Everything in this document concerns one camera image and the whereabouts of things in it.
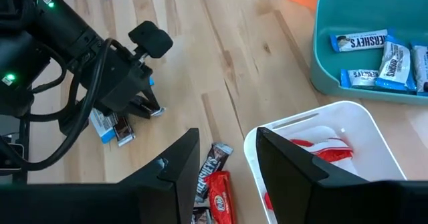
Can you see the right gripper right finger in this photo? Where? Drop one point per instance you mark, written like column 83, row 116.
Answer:
column 301, row 197

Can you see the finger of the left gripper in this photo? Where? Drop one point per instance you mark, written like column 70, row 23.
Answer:
column 138, row 108
column 152, row 98

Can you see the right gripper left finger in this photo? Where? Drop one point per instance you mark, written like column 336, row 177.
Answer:
column 150, row 200

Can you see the brown Hershey's chocolate bar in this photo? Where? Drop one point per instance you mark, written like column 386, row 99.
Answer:
column 123, row 132
column 158, row 111
column 201, row 216
column 212, row 170

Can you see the blue white Hershey's bar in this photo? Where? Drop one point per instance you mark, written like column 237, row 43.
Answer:
column 361, row 78
column 102, row 127
column 151, row 81
column 422, row 67
column 359, row 40
column 396, row 63

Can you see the red Kit Kat candy bar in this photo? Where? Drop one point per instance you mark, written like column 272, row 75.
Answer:
column 220, row 197
column 268, row 201
column 334, row 155

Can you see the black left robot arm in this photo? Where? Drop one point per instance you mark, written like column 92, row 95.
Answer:
column 33, row 33

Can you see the white plastic bin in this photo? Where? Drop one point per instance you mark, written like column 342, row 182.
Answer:
column 368, row 133

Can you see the teal plastic bin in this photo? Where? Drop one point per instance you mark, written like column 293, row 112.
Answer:
column 351, row 3

